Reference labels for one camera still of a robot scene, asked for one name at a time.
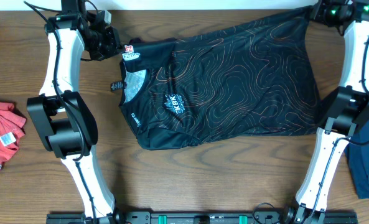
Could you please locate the black patterned shirt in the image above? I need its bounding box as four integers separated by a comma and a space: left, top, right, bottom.
119, 7, 320, 150

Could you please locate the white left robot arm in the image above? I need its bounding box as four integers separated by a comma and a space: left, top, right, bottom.
27, 0, 125, 223

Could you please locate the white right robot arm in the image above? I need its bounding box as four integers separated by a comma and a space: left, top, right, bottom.
279, 0, 369, 223

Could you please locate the red crumpled shirt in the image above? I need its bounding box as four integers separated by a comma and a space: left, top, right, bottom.
0, 102, 26, 170

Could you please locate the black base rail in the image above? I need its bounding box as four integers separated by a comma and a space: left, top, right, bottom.
45, 210, 358, 224

